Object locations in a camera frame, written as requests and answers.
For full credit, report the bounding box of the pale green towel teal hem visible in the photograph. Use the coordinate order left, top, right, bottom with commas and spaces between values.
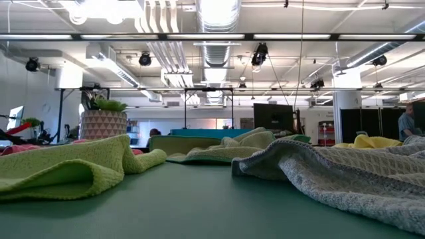
148, 126, 312, 165

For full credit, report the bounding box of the grey waffle-weave towel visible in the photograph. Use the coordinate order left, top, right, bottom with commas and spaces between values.
230, 135, 425, 236

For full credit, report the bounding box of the lime green microfiber towel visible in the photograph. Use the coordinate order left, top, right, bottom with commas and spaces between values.
0, 133, 168, 202

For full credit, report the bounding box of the yellow microfiber towel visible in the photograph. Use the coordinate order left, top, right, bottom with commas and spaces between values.
331, 133, 404, 150

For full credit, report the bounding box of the pink microfiber towel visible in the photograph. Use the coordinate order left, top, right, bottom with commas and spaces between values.
0, 138, 145, 157

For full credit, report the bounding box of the blue plastic bin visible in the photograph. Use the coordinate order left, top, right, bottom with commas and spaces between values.
169, 128, 255, 140

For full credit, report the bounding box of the black monitor screen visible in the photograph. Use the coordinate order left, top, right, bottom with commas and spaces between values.
253, 102, 295, 131

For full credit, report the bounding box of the person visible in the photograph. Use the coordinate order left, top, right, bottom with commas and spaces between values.
397, 103, 416, 142
145, 127, 163, 149

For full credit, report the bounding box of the black overhead light bar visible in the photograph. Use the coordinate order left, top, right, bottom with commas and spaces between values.
0, 32, 425, 42

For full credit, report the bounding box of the potted plant triangle-patterned pot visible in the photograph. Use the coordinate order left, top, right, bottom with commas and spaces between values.
79, 89, 129, 141

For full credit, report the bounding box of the red shelf rack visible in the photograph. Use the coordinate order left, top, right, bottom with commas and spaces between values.
317, 120, 336, 147

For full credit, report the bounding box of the white building column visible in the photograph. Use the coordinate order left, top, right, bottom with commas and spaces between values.
333, 64, 363, 144

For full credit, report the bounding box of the black room partition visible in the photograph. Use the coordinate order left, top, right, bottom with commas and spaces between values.
340, 108, 406, 141

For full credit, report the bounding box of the small green plant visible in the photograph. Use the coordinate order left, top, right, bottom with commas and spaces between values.
21, 117, 42, 128

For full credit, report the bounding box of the red robot part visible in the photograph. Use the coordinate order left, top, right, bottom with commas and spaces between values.
5, 121, 33, 136

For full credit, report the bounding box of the white-framed monitor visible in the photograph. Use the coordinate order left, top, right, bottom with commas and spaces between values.
6, 105, 25, 131

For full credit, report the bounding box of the black display panel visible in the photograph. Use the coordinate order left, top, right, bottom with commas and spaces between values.
412, 101, 425, 135

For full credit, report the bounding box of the framed wall picture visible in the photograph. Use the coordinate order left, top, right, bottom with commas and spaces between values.
239, 117, 255, 130

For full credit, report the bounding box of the thin hanging cable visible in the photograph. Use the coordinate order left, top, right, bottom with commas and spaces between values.
293, 0, 305, 112

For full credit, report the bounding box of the silver ceiling air duct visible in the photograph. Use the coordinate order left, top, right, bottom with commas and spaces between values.
195, 0, 242, 67
345, 23, 425, 69

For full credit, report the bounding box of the black station frame pole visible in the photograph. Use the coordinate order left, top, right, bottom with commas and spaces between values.
56, 88, 65, 143

